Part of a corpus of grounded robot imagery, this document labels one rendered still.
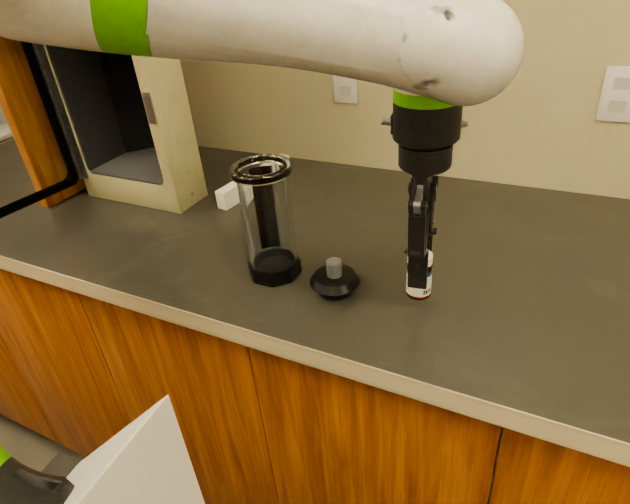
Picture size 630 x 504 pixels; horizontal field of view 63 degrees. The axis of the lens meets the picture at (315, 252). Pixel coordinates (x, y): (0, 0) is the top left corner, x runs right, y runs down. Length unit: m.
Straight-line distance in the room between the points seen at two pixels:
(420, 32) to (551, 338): 0.54
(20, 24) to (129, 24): 0.09
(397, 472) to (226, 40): 0.79
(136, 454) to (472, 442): 0.56
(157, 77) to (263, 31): 0.73
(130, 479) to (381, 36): 0.44
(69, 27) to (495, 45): 0.38
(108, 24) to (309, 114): 1.04
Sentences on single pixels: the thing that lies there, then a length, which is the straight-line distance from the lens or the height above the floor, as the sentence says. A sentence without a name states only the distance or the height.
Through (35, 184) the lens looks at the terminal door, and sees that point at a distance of 1.42.
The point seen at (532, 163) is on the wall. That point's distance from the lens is 1.35.
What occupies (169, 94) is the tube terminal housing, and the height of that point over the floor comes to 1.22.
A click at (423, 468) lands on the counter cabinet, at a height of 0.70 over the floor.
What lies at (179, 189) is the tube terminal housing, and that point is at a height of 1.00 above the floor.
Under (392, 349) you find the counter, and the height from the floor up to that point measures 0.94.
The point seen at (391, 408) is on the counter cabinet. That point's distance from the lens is 0.89.
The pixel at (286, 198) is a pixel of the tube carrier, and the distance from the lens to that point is 0.90.
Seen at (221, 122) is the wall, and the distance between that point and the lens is 1.67.
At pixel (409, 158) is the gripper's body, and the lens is 0.72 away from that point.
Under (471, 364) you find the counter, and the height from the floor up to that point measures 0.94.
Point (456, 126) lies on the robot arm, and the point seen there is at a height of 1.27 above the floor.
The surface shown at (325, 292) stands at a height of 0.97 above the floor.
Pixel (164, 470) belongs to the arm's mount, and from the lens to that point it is 0.52.
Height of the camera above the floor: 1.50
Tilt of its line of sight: 32 degrees down
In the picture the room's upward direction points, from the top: 5 degrees counter-clockwise
